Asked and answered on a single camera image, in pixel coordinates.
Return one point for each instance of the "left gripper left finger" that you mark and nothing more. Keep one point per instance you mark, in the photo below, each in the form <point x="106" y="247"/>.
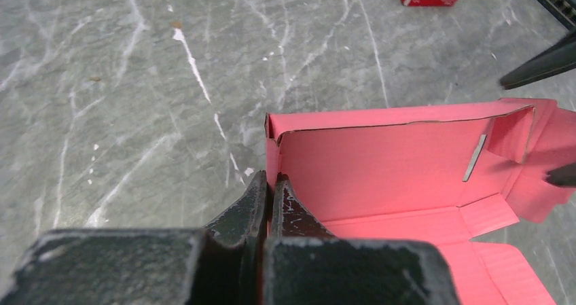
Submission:
<point x="214" y="264"/>

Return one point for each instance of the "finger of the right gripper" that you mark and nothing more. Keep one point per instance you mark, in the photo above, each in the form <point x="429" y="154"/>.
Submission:
<point x="564" y="176"/>
<point x="555" y="60"/>

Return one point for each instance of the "red paper box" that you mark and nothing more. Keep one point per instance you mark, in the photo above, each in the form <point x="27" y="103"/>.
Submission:
<point x="442" y="174"/>

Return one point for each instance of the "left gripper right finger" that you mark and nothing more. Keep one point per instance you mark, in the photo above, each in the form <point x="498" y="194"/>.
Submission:
<point x="304" y="263"/>

